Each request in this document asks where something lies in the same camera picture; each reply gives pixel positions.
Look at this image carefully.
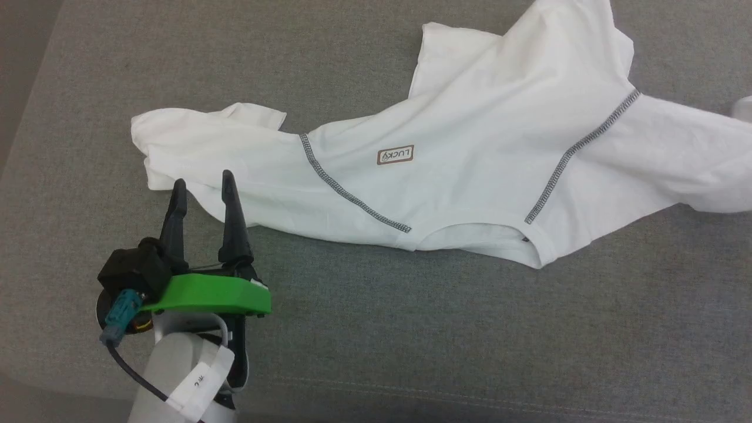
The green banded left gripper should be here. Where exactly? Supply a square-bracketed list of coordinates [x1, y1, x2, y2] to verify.
[140, 170, 273, 318]

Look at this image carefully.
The white T-shirt with grey stitching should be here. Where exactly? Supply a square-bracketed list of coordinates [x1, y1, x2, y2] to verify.
[130, 0, 752, 270]

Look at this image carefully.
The white paper label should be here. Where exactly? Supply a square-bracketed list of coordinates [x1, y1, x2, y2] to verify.
[166, 345, 235, 421]

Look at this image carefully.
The grey fabric sofa cushion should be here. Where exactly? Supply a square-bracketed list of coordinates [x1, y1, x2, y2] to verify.
[0, 0, 752, 423]

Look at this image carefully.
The teal cable connector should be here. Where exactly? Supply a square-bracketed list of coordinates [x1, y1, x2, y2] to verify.
[99, 288, 145, 348]

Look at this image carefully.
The thin black cable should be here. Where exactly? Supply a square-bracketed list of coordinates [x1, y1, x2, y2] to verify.
[106, 343, 206, 423]

